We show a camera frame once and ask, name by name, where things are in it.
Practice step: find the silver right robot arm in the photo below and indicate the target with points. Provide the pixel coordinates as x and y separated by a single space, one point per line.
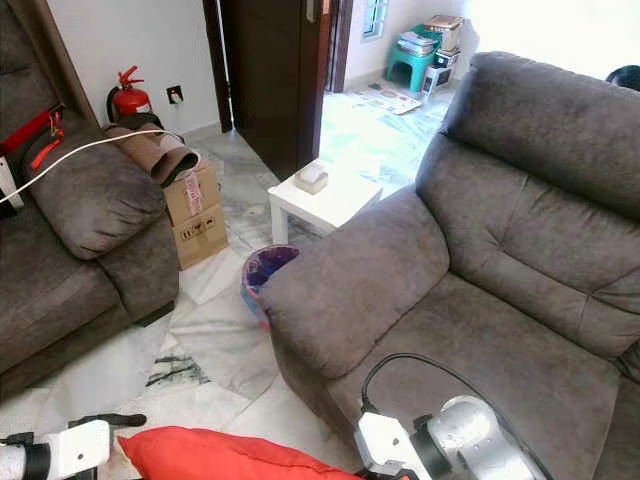
475 430

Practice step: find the beige tissue box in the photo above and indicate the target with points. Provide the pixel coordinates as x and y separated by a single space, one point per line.
310 179

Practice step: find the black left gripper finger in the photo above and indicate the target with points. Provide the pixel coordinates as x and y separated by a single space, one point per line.
115 418

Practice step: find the brown sofa with wood trim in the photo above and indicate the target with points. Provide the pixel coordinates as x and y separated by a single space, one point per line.
80 260

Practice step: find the rolled brown mat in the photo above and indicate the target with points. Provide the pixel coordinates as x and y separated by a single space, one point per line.
155 150

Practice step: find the dark wooden door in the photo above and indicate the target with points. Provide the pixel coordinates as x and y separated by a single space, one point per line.
275 80

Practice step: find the black wall socket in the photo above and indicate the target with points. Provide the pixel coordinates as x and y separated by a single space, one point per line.
175 94

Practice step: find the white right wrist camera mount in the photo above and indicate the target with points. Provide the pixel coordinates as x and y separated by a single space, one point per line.
385 445

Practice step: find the black round object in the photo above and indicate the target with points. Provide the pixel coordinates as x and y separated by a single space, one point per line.
625 78

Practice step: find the beige stacked boxes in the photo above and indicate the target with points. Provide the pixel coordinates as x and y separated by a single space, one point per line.
445 30

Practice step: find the cardboard box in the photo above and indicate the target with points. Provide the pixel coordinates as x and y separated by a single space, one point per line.
198 222

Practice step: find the red fire extinguisher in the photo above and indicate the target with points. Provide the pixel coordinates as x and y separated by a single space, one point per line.
130 100

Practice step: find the waste bin with purple bag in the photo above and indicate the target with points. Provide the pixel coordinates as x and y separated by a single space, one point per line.
265 270

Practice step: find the red pillow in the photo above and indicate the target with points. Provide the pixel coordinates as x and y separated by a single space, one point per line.
220 458

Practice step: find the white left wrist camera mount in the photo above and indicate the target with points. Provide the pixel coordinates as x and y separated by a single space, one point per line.
80 448

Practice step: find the white side table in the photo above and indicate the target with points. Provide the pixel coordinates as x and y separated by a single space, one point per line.
330 203

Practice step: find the window with grille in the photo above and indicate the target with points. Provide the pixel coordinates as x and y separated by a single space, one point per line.
375 18

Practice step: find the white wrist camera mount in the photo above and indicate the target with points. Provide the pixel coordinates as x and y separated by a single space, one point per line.
385 445
80 448

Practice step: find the large brown fabric sofa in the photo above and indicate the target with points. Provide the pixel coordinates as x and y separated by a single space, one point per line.
490 260

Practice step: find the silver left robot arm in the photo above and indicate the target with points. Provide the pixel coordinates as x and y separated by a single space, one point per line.
15 464

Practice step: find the newspaper sheet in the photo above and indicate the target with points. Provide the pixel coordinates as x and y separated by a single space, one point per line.
385 99

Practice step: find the white device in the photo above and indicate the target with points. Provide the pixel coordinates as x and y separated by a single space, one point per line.
8 185

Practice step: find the green plastic stool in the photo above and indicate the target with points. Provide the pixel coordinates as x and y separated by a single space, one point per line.
410 65

